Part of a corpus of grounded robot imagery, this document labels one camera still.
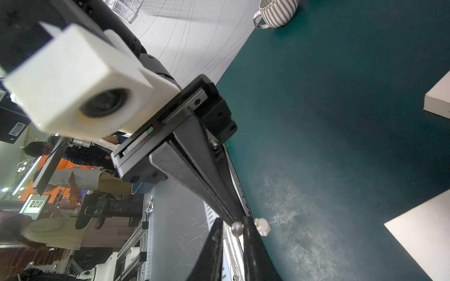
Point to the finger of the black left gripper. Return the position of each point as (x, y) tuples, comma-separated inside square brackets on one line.
[(170, 160), (192, 139)]

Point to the white wire basket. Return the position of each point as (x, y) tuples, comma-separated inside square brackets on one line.
[(127, 10)]

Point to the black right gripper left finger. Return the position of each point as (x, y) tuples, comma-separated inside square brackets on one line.
[(209, 265)]

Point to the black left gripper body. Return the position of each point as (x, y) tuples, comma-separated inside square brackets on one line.
[(200, 99)]

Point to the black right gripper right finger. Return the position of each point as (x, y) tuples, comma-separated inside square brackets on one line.
[(258, 265)]

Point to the cream drawer jewelry box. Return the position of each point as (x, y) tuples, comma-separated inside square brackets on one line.
[(437, 100)]

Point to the pearl drop earring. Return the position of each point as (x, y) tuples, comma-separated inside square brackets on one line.
[(261, 225)]

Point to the green ribbed ceramic mug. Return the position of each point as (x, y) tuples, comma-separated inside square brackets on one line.
[(275, 13)]

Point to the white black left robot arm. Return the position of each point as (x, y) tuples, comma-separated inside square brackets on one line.
[(22, 37)]

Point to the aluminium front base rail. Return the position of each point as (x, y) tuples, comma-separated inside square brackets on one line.
[(222, 177)]

